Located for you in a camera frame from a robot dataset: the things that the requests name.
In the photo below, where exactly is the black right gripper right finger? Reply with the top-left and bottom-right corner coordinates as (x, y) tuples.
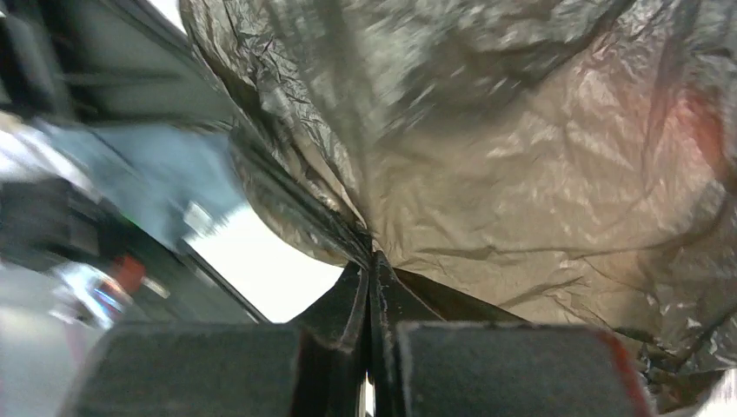
(368, 252), (653, 416)

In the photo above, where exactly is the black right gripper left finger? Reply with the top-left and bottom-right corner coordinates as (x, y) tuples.
(61, 264), (368, 416)

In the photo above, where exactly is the grey-blue crumpled cloth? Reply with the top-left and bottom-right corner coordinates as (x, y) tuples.
(37, 122), (247, 251)

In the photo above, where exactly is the floral patterned table mat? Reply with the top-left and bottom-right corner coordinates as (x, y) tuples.
(187, 204), (342, 323)

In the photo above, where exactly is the black plastic trash bag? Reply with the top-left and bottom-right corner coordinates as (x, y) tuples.
(180, 1), (736, 387)

